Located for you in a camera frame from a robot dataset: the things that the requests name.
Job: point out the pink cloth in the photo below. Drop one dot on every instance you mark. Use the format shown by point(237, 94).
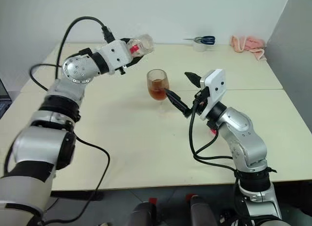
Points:
point(248, 43)

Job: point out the dark laptop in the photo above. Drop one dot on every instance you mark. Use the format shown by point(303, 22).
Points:
point(3, 101)

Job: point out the wine glass with brown drink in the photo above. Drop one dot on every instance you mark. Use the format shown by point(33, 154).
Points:
point(157, 89)

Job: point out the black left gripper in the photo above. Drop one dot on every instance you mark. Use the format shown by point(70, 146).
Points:
point(122, 69)

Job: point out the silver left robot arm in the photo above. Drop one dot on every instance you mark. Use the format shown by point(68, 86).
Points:
point(75, 70)

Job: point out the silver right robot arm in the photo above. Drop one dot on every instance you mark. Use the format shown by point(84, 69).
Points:
point(243, 133)

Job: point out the white tape roll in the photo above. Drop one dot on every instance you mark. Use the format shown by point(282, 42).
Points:
point(199, 47)

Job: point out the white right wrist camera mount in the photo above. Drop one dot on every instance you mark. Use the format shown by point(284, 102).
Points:
point(214, 89)

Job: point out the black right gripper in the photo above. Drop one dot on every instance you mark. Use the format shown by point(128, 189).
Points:
point(201, 99)

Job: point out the dark grey rounded shape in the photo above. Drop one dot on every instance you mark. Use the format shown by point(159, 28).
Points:
point(142, 215)
point(200, 211)

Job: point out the white cap with red tape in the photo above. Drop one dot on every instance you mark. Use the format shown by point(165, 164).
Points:
point(134, 49)

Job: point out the clear plastic bottle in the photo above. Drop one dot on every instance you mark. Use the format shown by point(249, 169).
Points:
point(147, 44)

